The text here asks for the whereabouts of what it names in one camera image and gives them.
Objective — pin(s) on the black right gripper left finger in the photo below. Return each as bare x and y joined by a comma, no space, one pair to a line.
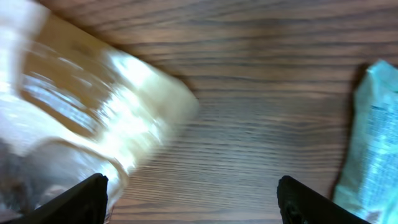
85,203

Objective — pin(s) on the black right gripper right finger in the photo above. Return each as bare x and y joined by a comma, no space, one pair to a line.
300,204

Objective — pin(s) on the teal snack packet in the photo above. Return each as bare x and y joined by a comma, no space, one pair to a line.
368,182

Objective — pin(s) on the brown nut pouch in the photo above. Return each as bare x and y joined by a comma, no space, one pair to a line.
73,106

